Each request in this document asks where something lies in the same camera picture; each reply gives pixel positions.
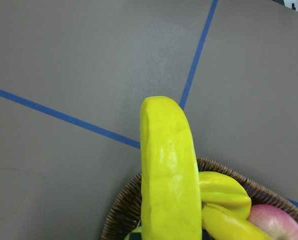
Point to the yellow banana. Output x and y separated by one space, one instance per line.
171 199
223 190
223 224

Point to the wicker fruit basket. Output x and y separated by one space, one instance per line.
125 213

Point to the green pear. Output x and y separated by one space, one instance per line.
136 234

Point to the red apple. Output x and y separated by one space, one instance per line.
274 221

